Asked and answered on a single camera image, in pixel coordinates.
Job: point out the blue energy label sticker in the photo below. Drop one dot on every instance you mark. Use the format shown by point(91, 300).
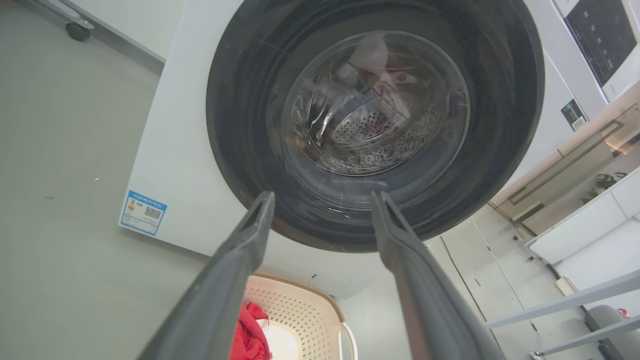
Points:
point(143, 212)

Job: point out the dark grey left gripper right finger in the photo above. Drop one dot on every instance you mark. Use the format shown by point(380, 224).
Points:
point(430, 305)

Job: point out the white front-load washing machine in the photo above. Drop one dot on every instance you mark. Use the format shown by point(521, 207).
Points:
point(175, 130)

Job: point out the small black QR sticker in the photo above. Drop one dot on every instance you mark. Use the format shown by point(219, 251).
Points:
point(574, 115)

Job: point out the black washing machine control panel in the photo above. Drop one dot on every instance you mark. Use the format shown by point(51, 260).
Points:
point(600, 35)

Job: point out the round black washing machine door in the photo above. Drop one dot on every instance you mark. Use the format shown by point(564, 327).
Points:
point(240, 125)

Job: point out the white perforated laundry basket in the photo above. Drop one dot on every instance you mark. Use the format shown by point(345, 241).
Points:
point(312, 310)

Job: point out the white cabinet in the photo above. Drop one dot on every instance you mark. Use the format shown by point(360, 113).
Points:
point(585, 225)

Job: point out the grey metal frame with caster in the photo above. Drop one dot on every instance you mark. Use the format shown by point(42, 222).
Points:
point(575, 299)
point(75, 22)

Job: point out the grey upholstered seat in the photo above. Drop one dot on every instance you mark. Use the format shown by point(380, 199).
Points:
point(612, 325)

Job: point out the red garment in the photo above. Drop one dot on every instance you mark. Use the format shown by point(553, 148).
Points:
point(248, 335)

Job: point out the green potted plant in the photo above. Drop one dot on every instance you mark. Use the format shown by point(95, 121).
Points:
point(602, 184)

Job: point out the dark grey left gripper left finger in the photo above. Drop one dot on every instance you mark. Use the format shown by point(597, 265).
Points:
point(220, 300)

